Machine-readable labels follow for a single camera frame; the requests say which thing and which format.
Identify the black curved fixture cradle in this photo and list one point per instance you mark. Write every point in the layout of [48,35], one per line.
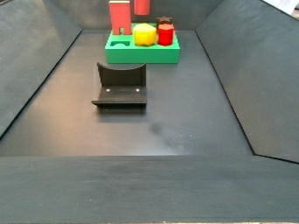
[122,86]

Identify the yellow rounded pentagon block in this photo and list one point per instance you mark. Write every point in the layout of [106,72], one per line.
[144,34]

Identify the salmon oval cylinder peg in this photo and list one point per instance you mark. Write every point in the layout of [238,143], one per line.
[142,7]

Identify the green shape sorter base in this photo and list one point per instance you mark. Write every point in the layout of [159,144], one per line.
[123,51]

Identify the red hexagonal prism block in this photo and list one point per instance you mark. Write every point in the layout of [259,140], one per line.
[164,34]

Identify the brown star prism block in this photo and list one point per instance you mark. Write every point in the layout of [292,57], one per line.
[164,23]

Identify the salmon arch block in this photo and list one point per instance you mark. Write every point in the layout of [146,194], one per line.
[120,16]

